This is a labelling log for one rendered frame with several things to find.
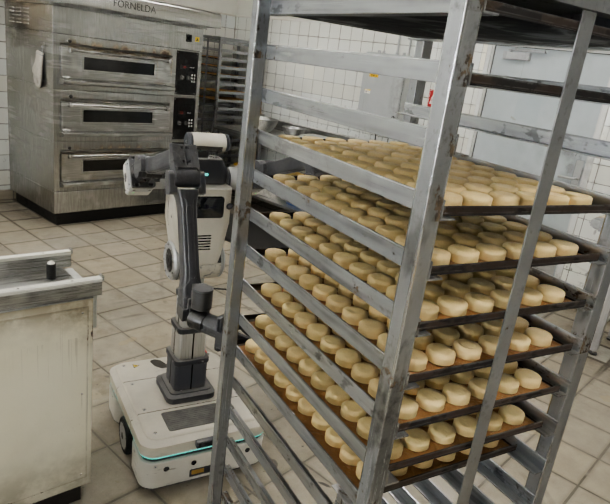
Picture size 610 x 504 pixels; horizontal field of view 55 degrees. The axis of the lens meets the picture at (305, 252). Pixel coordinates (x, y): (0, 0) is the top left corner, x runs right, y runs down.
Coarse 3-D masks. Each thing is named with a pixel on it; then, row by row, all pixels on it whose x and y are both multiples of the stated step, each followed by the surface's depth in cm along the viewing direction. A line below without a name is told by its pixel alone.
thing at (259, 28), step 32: (256, 0) 120; (256, 32) 121; (256, 64) 124; (256, 96) 126; (256, 128) 129; (224, 320) 144; (224, 352) 145; (224, 384) 148; (224, 416) 151; (224, 448) 155
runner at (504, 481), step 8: (480, 464) 132; (488, 464) 130; (496, 464) 128; (480, 472) 129; (488, 472) 129; (496, 472) 128; (504, 472) 126; (488, 480) 127; (496, 480) 127; (504, 480) 126; (512, 480) 124; (504, 488) 125; (512, 488) 125; (520, 488) 123; (512, 496) 123; (520, 496) 123; (528, 496) 121
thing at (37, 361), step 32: (0, 288) 191; (0, 320) 176; (32, 320) 183; (64, 320) 190; (0, 352) 179; (32, 352) 186; (64, 352) 193; (0, 384) 183; (32, 384) 190; (64, 384) 197; (0, 416) 186; (32, 416) 193; (64, 416) 201; (0, 448) 189; (32, 448) 197; (64, 448) 205; (0, 480) 193; (32, 480) 201; (64, 480) 209
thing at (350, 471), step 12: (240, 348) 150; (252, 360) 145; (264, 372) 140; (300, 420) 123; (312, 432) 120; (324, 432) 120; (324, 444) 116; (504, 444) 124; (336, 456) 113; (456, 456) 118; (468, 456) 119; (348, 468) 110; (408, 468) 113; (432, 468) 114
